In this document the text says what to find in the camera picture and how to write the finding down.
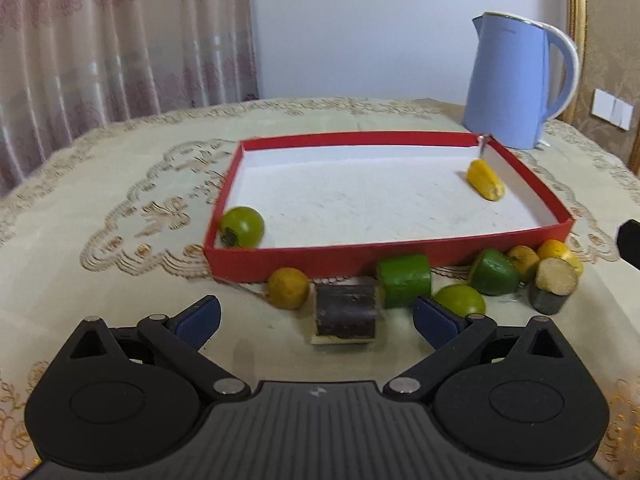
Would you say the orange round citrus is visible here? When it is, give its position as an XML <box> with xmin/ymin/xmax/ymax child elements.
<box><xmin>537</xmin><ymin>240</ymin><xmax>584</xmax><ymax>276</ymax></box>

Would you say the beige embroidered tablecloth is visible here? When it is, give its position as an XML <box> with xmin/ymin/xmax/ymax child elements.
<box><xmin>0</xmin><ymin>97</ymin><xmax>640</xmax><ymax>480</ymax></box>

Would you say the green cucumber piece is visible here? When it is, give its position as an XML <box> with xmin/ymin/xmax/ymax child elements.
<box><xmin>376</xmin><ymin>254</ymin><xmax>432</xmax><ymax>310</ymax></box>

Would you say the yellow round citrus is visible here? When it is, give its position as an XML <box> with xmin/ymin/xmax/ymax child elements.
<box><xmin>507</xmin><ymin>245</ymin><xmax>541</xmax><ymax>282</ymax></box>
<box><xmin>266</xmin><ymin>267</ymin><xmax>311</xmax><ymax>310</ymax></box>

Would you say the red cardboard box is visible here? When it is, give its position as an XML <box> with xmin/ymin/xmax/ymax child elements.
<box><xmin>202</xmin><ymin>131</ymin><xmax>575</xmax><ymax>283</ymax></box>

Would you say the blue electric kettle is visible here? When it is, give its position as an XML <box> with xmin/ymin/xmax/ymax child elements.
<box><xmin>461</xmin><ymin>11</ymin><xmax>581</xmax><ymax>151</ymax></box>

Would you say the white wall switch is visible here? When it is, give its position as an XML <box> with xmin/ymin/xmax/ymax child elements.
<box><xmin>591</xmin><ymin>88</ymin><xmax>633</xmax><ymax>131</ymax></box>

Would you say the yellow banana piece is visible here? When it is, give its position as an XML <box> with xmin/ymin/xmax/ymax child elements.
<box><xmin>466</xmin><ymin>158</ymin><xmax>506</xmax><ymax>202</ymax></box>

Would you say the green lime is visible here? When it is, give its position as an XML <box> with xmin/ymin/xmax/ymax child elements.
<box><xmin>434</xmin><ymin>284</ymin><xmax>487</xmax><ymax>318</ymax></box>

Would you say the green round persimmon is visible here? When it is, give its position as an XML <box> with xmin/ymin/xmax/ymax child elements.
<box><xmin>219</xmin><ymin>206</ymin><xmax>265</xmax><ymax>249</ymax></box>

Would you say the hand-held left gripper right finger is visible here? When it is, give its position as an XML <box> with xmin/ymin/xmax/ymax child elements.
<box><xmin>382</xmin><ymin>296</ymin><xmax>572</xmax><ymax>402</ymax></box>

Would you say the green pepper piece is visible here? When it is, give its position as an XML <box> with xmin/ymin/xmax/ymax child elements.
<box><xmin>468</xmin><ymin>248</ymin><xmax>521</xmax><ymax>296</ymax></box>

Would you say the gold wall frame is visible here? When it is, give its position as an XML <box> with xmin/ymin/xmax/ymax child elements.
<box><xmin>565</xmin><ymin>0</ymin><xmax>640</xmax><ymax>176</ymax></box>

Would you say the dark sugarcane piece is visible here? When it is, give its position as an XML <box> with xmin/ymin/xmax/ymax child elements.
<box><xmin>310</xmin><ymin>284</ymin><xmax>379</xmax><ymax>346</ymax></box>
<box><xmin>529</xmin><ymin>257</ymin><xmax>579</xmax><ymax>316</ymax></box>

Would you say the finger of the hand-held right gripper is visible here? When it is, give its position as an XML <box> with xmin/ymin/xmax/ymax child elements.
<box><xmin>616</xmin><ymin>219</ymin><xmax>640</xmax><ymax>262</ymax></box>

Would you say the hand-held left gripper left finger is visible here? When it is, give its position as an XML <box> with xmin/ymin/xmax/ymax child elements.
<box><xmin>69</xmin><ymin>296</ymin><xmax>252</xmax><ymax>401</ymax></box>

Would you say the pink patterned curtain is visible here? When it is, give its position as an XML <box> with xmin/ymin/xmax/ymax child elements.
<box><xmin>0</xmin><ymin>0</ymin><xmax>261</xmax><ymax>196</ymax></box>

